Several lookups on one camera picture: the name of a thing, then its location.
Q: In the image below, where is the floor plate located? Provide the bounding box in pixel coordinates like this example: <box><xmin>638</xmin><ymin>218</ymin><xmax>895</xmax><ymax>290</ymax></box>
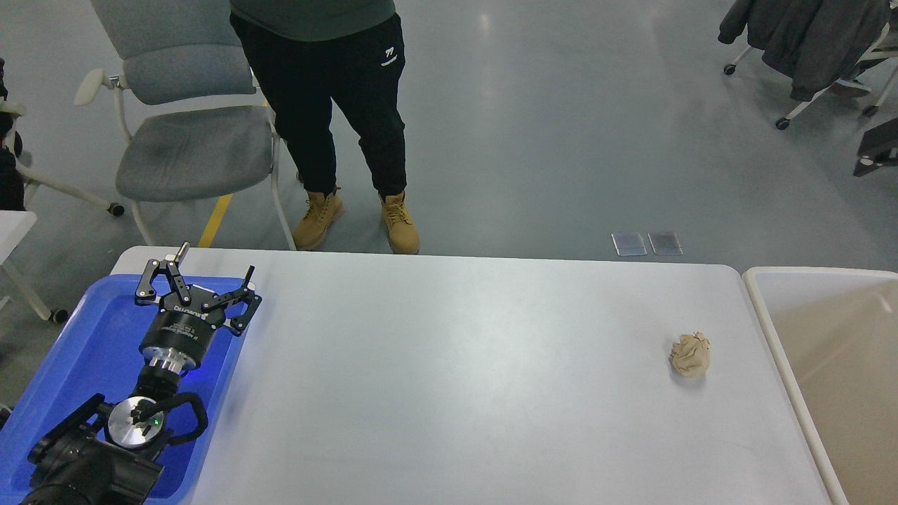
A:
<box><xmin>610</xmin><ymin>232</ymin><xmax>648</xmax><ymax>257</ymax></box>
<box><xmin>648</xmin><ymin>232</ymin><xmax>684</xmax><ymax>256</ymax></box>

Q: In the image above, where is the crumpled beige paper ball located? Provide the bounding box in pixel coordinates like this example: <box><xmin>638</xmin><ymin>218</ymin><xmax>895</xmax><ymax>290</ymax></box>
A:
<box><xmin>669</xmin><ymin>332</ymin><xmax>711</xmax><ymax>379</ymax></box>

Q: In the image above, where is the tan boot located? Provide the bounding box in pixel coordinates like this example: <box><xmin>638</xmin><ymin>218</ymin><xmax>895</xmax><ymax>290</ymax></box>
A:
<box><xmin>381</xmin><ymin>191</ymin><xmax>420</xmax><ymax>255</ymax></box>
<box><xmin>293</xmin><ymin>188</ymin><xmax>345</xmax><ymax>250</ymax></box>

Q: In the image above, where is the person in black trousers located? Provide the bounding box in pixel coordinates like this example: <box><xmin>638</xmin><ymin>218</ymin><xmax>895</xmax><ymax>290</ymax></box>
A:
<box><xmin>229</xmin><ymin>0</ymin><xmax>408</xmax><ymax>199</ymax></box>

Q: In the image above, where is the grey office chair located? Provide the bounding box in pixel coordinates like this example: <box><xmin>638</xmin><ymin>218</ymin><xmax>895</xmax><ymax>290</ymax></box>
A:
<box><xmin>74</xmin><ymin>1</ymin><xmax>296</xmax><ymax>250</ymax></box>

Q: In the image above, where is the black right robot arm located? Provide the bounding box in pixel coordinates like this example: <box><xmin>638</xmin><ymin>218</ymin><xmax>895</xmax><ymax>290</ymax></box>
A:
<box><xmin>853</xmin><ymin>118</ymin><xmax>898</xmax><ymax>177</ymax></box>

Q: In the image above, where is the white chair at left edge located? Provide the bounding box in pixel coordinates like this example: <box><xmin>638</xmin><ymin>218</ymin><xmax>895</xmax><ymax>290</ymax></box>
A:
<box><xmin>1</xmin><ymin>60</ymin><xmax>125</xmax><ymax>217</ymax></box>

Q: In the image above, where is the white plastic bin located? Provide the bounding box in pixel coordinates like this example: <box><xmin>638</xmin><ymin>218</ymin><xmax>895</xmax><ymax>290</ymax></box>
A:
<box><xmin>743</xmin><ymin>267</ymin><xmax>897</xmax><ymax>504</ymax></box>

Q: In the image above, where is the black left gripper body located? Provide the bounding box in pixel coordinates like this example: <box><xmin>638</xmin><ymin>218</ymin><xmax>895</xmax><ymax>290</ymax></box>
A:
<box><xmin>139</xmin><ymin>285</ymin><xmax>225</xmax><ymax>368</ymax></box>

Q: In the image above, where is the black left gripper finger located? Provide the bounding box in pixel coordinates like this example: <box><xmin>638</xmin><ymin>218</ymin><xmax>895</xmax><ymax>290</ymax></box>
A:
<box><xmin>202</xmin><ymin>265</ymin><xmax>262</xmax><ymax>336</ymax></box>
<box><xmin>135</xmin><ymin>242</ymin><xmax>192</xmax><ymax>307</ymax></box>

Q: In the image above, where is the left tan boot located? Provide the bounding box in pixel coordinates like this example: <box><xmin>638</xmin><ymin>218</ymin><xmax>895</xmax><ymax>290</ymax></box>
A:
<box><xmin>293</xmin><ymin>188</ymin><xmax>345</xmax><ymax>250</ymax></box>

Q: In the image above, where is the left floor plate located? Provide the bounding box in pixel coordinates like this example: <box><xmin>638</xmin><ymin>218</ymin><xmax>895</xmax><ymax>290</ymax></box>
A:
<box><xmin>610</xmin><ymin>232</ymin><xmax>648</xmax><ymax>257</ymax></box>

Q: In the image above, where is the right floor plate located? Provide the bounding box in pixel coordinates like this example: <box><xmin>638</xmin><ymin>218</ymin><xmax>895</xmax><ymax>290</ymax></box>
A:
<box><xmin>648</xmin><ymin>232</ymin><xmax>684</xmax><ymax>256</ymax></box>

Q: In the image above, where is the chair with dark jackets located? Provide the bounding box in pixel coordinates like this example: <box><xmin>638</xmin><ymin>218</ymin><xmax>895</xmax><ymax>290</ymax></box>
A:
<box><xmin>718</xmin><ymin>1</ymin><xmax>896</xmax><ymax>129</ymax></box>

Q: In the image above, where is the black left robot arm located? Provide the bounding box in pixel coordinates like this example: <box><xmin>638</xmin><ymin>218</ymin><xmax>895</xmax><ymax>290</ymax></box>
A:
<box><xmin>2</xmin><ymin>243</ymin><xmax>262</xmax><ymax>504</ymax></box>

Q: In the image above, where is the blue plastic tray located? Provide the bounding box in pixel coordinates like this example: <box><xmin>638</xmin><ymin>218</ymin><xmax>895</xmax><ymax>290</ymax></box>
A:
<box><xmin>1</xmin><ymin>274</ymin><xmax>243</xmax><ymax>504</ymax></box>

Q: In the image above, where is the right tan boot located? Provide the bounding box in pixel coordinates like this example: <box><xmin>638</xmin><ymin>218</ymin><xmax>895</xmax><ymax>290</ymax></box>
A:
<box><xmin>381</xmin><ymin>191</ymin><xmax>420</xmax><ymax>255</ymax></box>

